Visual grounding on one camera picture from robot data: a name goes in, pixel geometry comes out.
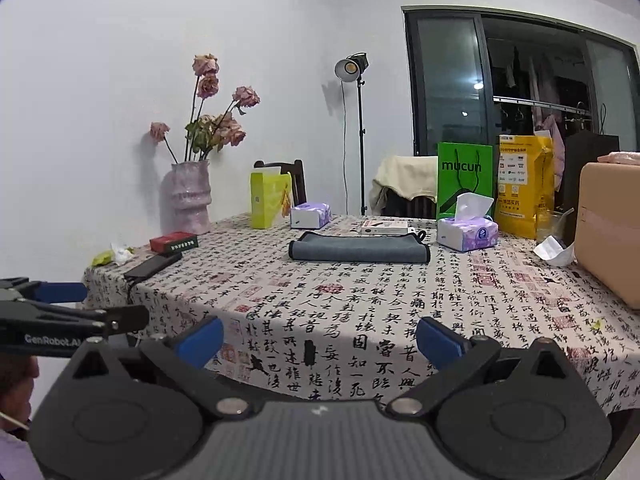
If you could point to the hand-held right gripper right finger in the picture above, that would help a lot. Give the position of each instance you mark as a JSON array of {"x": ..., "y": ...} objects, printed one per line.
[{"x": 440, "y": 340}]

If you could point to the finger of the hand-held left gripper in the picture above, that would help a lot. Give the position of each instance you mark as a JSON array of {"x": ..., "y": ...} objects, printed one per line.
[
  {"x": 90, "y": 317},
  {"x": 65, "y": 293}
]

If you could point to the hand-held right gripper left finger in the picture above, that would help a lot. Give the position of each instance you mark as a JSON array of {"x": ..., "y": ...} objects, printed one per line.
[{"x": 202, "y": 342}]

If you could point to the grey towel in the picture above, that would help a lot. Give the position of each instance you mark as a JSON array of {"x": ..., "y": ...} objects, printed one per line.
[{"x": 357, "y": 248}]

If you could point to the crumpled green white wrapper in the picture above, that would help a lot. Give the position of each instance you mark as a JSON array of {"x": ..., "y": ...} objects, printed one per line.
[{"x": 121, "y": 254}]

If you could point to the black phone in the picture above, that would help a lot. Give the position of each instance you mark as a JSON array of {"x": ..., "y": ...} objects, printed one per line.
[{"x": 150, "y": 267}]

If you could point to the calligraphy print tablecloth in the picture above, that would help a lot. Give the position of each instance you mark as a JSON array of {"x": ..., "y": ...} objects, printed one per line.
[{"x": 350, "y": 300}]

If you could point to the red flat box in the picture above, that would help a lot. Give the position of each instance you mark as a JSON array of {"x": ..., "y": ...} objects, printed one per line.
[{"x": 173, "y": 242}]

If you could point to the purple tissue pack with tissue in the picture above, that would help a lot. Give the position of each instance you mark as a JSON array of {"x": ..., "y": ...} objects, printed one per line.
[{"x": 467, "y": 232}]

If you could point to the flat white box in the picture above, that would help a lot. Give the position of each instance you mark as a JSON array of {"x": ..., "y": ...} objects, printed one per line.
[{"x": 386, "y": 227}]

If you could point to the white paper slip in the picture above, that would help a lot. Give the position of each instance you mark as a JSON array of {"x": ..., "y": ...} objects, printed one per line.
[{"x": 552, "y": 251}]

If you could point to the pink ribbed vase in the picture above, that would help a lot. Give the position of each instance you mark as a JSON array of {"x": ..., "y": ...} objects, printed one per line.
[{"x": 190, "y": 197}]

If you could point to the yellow-green paper box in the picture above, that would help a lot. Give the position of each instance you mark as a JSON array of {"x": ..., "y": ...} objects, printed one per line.
[{"x": 267, "y": 200}]

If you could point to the clear glass cup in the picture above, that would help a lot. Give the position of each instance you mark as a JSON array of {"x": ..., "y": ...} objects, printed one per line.
[{"x": 549, "y": 225}]

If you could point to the small purple tissue pack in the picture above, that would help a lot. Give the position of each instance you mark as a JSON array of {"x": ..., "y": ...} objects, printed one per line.
[{"x": 310, "y": 216}]

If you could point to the chair with cream cloth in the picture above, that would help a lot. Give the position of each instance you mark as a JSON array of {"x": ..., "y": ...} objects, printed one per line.
[{"x": 405, "y": 177}]

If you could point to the green paper bag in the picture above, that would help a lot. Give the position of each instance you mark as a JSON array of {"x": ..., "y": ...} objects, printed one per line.
[{"x": 465, "y": 175}]

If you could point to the yellow plastic bag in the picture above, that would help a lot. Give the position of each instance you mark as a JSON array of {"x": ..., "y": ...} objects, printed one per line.
[{"x": 522, "y": 185}]

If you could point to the dark wooden chair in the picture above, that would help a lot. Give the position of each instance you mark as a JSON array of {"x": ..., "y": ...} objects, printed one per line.
[{"x": 297, "y": 180}]

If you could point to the brown cardboard box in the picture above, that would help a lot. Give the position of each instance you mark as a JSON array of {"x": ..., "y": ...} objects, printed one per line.
[{"x": 610, "y": 235}]

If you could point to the dried pink roses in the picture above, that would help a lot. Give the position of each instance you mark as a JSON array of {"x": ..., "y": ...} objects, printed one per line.
[{"x": 220, "y": 120}]

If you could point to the dark brown chair back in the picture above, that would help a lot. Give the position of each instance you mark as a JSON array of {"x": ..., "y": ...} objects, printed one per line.
[{"x": 587, "y": 165}]

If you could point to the black framed glass door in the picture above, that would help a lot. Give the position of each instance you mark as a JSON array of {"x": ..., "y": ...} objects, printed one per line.
[{"x": 450, "y": 85}]

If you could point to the clothes drying rack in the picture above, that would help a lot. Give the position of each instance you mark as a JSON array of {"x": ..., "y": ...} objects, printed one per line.
[{"x": 540, "y": 102}]

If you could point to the pink cloth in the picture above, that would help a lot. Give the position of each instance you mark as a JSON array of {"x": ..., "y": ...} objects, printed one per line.
[{"x": 622, "y": 157}]

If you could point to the studio light on stand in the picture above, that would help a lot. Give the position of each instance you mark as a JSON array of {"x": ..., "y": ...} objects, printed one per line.
[{"x": 352, "y": 67}]

